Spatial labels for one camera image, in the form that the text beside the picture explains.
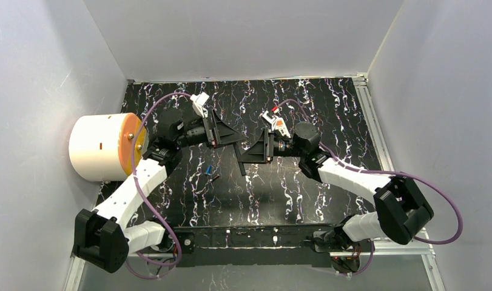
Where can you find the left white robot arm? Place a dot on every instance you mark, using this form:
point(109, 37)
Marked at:
point(102, 235)

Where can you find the right aluminium frame rail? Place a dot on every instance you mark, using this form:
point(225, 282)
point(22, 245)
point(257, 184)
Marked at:
point(374, 120)

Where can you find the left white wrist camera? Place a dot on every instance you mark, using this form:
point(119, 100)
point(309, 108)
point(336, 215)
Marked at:
point(198, 102)

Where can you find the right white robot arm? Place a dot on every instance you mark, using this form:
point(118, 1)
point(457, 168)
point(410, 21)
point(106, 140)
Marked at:
point(401, 210)

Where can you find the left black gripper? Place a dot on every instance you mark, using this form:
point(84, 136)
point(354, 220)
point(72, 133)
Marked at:
point(212, 129)

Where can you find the front aluminium frame rail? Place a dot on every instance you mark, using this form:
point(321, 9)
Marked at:
point(388, 268)

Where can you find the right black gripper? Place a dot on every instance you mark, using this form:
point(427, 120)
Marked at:
point(266, 145)

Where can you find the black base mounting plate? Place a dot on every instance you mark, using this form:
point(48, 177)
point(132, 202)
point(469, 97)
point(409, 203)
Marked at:
point(289, 244)

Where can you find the black remote control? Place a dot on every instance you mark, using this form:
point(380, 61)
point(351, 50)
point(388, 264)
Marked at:
point(238, 154)

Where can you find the aluminium frame rail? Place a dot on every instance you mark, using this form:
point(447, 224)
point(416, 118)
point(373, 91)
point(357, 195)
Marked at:
point(388, 268)
point(374, 120)

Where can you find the white orange cylinder container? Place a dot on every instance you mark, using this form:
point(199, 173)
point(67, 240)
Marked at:
point(101, 146)

